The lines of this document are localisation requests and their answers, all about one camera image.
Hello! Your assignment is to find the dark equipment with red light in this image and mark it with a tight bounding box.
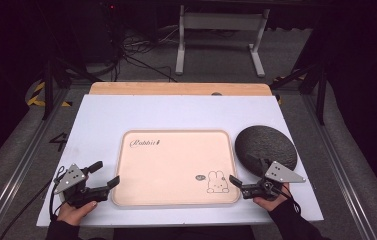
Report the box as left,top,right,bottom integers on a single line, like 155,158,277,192
85,0,127,64

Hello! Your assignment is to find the black round textured plate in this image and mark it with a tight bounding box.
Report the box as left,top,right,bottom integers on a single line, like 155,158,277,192
234,124,299,178

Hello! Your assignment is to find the grey metal stand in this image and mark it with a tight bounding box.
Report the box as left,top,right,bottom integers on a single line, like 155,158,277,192
174,4,271,79

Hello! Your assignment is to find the aluminium floor rail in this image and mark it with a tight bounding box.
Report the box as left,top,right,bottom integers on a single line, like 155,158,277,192
300,93,377,240
0,87,71,240

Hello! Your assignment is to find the person's right hand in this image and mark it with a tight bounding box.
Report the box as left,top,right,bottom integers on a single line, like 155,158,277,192
252,182,292,213

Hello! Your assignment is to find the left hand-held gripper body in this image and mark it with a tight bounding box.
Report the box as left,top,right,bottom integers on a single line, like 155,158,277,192
53,163,111,209

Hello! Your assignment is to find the wooden table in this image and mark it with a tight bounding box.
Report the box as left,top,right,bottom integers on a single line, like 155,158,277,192
88,81,274,97

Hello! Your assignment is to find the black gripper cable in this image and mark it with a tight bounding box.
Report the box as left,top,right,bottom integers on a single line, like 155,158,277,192
275,184,302,215
0,165,68,240

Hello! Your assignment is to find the white table board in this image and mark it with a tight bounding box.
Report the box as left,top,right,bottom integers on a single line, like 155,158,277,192
36,94,325,228

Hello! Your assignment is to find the pink rabbit print tray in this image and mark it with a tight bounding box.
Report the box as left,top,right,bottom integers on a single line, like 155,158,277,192
110,129,242,208

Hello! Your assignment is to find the bundle of black floor cables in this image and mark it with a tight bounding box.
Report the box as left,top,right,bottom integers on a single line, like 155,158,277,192
107,24,180,84

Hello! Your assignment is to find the black tripod stand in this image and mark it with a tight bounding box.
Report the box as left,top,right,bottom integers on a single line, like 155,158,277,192
269,62,328,127
40,54,104,122

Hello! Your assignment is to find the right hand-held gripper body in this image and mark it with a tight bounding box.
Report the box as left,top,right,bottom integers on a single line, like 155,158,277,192
241,160,307,202

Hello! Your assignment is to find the person's left hand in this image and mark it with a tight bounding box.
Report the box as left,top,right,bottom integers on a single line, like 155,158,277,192
56,199,99,227

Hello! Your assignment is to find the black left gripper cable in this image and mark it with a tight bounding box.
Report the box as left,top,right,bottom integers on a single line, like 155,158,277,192
0,165,68,240

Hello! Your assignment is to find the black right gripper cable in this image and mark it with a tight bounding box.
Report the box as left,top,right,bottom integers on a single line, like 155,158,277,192
275,184,302,215

